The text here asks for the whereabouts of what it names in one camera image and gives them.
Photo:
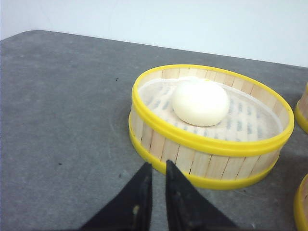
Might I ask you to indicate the steamer basket with small buns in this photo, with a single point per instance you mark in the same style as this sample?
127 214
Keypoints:
300 205

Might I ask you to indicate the steamer basket with one bun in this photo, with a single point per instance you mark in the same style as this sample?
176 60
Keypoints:
237 152

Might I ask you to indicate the large white steamed bun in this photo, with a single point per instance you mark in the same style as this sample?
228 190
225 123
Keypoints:
200 102

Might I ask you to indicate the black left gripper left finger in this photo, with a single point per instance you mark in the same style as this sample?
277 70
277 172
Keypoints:
130 210

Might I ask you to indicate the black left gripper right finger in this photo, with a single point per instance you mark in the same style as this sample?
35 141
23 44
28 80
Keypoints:
187 209

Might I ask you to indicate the steamer basket with three buns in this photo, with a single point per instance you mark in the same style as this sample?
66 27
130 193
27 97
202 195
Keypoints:
301 110

